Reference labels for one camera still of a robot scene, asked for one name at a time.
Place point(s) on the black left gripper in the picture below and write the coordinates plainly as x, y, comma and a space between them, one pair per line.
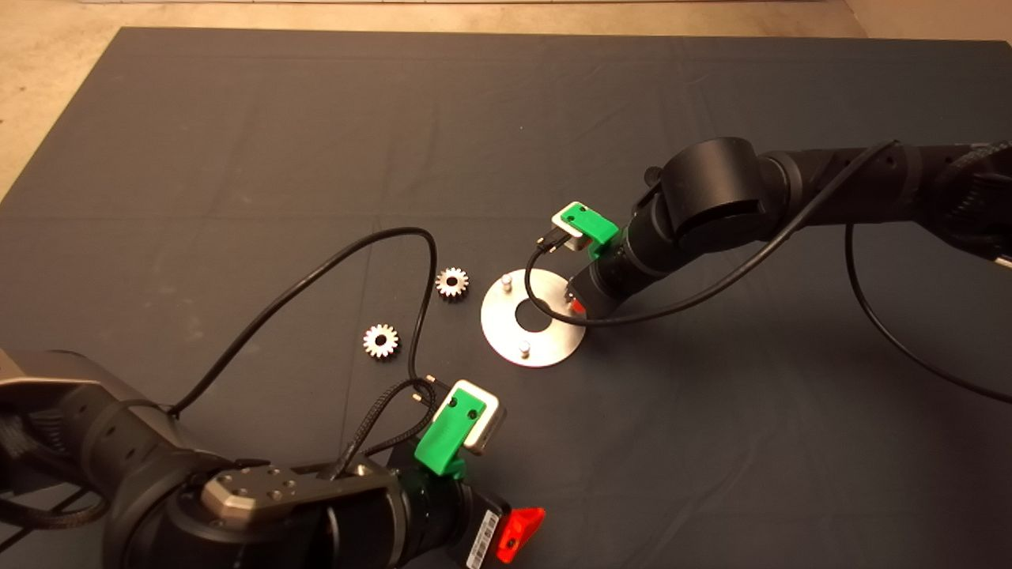
486, 537

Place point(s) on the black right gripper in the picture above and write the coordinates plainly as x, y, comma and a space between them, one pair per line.
601, 288

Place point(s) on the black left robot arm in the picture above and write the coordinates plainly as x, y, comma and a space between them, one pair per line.
134, 474

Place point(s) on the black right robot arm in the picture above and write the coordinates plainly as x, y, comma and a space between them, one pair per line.
727, 190

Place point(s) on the round metal carrier plate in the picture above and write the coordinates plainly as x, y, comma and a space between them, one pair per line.
545, 352

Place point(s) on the steel planetary gear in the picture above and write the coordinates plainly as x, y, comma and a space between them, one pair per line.
459, 290
390, 350

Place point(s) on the dark grey table cloth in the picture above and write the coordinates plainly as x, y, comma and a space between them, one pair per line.
506, 118

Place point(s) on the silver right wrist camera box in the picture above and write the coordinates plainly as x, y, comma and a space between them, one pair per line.
571, 242

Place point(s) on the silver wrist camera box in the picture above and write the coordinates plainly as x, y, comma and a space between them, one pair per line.
492, 423
571, 242

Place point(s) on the green right camera mount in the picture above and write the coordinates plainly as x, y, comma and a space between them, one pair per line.
593, 225

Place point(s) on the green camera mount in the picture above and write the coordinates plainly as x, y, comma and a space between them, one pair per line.
447, 435
593, 225

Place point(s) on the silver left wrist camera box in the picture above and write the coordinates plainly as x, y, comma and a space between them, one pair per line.
492, 423

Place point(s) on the green left camera mount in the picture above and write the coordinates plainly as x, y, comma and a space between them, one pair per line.
447, 435

